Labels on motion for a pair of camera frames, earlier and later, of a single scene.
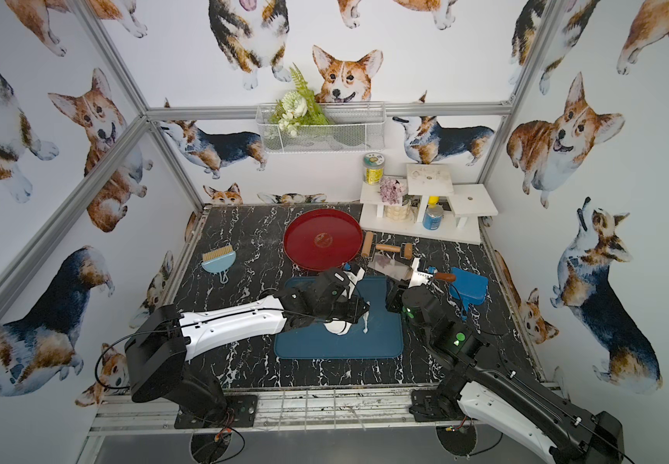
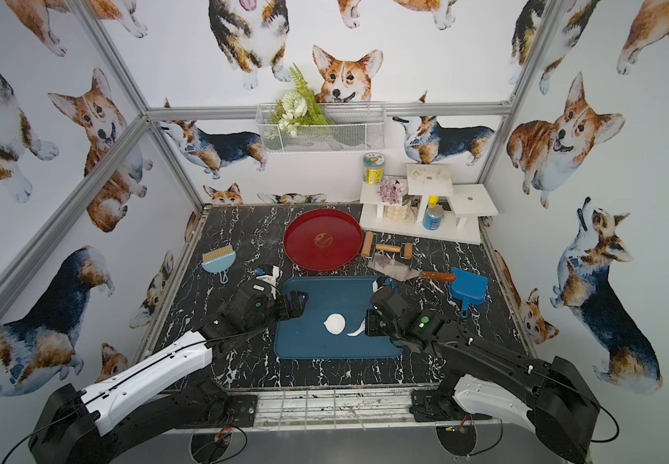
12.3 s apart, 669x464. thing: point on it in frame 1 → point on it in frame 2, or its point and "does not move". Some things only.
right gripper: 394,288 → 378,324
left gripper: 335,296 → 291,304
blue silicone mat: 384,337 does not move
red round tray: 323,239 does not move
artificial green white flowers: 298,107 does not move
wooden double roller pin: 369,246 does not move
